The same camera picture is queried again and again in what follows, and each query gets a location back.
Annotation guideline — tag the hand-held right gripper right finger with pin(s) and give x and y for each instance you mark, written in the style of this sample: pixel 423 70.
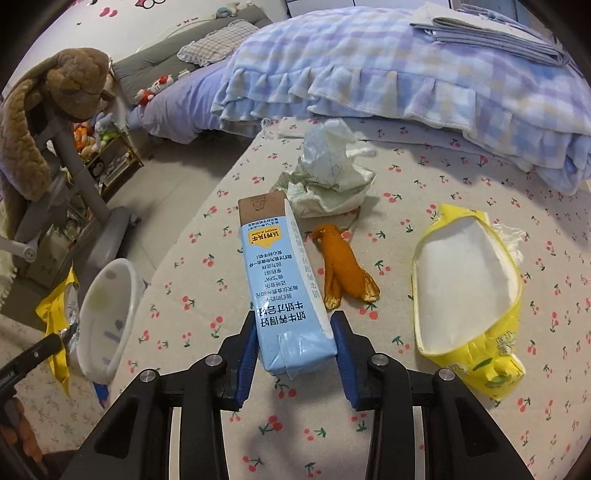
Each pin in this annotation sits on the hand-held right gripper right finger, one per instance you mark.
pixel 346 364

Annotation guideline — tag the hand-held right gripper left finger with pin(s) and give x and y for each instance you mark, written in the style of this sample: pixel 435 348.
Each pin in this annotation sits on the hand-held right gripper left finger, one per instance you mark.
pixel 247 364

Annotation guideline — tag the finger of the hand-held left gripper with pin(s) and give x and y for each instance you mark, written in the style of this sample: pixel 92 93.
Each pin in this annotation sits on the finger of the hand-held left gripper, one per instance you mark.
pixel 46 347

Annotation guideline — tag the white plastic bin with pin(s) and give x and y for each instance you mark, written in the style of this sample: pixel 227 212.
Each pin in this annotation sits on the white plastic bin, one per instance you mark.
pixel 108 323

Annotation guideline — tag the light blue milk carton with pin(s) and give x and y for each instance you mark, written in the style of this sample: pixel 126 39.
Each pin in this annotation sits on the light blue milk carton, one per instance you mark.
pixel 281 286

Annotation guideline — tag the yellow tissue pack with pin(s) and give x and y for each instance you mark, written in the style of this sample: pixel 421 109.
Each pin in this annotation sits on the yellow tissue pack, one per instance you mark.
pixel 461 286

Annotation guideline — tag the orange peel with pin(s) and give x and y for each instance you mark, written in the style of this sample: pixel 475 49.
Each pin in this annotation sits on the orange peel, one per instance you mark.
pixel 341 272

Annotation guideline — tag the crumpled paper wad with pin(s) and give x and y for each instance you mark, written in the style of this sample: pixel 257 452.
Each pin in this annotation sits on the crumpled paper wad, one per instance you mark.
pixel 328 175

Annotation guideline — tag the wooden toy shelf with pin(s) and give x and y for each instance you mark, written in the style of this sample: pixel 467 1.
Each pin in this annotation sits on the wooden toy shelf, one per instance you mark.
pixel 108 157

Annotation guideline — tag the brown quilted blanket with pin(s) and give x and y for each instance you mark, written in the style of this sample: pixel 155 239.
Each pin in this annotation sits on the brown quilted blanket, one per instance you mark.
pixel 27 138

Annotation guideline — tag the bed with grey headboard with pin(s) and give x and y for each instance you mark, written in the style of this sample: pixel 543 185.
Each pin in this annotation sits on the bed with grey headboard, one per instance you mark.
pixel 184 106

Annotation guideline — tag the red white cat plush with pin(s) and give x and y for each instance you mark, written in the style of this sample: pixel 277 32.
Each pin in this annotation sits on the red white cat plush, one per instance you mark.
pixel 154 90

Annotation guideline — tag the plaid ruffled blanket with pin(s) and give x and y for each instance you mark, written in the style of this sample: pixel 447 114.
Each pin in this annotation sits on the plaid ruffled blanket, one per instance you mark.
pixel 392 74

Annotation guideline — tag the plaid pillow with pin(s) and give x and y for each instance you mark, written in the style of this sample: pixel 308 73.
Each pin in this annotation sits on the plaid pillow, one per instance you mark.
pixel 212 48

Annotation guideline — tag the small plush on headboard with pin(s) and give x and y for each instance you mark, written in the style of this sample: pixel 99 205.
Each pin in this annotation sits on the small plush on headboard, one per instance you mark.
pixel 227 10

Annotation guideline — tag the folded grey sheets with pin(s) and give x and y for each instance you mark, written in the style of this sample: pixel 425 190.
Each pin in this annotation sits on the folded grey sheets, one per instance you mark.
pixel 489 32

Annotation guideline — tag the grey chair frame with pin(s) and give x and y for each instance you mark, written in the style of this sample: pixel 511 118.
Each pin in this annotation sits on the grey chair frame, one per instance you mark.
pixel 78 180

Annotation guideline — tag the pink cat wall sticker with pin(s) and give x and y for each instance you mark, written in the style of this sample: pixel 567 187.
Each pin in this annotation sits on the pink cat wall sticker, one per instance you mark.
pixel 108 9

